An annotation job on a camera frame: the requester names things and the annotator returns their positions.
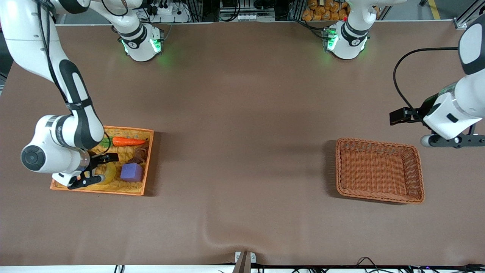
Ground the brown wicker basket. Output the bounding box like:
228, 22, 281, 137
335, 138, 425, 205

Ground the brown table covering sheet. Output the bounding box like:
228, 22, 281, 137
0, 21, 485, 267

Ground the orange toy carrot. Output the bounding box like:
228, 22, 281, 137
99, 136, 149, 148

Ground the metal table edge bracket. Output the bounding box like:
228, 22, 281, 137
233, 251, 257, 273

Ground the brown toy figure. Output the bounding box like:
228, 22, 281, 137
131, 146, 149, 165

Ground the yellow tape roll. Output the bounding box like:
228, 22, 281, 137
95, 162, 117, 185

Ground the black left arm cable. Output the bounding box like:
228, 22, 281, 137
393, 47, 460, 122

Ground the purple cube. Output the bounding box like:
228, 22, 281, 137
120, 163, 144, 183

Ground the pile of orange snacks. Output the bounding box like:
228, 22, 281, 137
302, 0, 349, 21

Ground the white power strip with plugs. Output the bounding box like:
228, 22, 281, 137
146, 0, 190, 23

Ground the orange-rimmed yellow wicker tray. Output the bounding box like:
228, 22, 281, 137
50, 126, 155, 196

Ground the aluminium frame rail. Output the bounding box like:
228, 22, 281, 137
454, 6, 485, 30

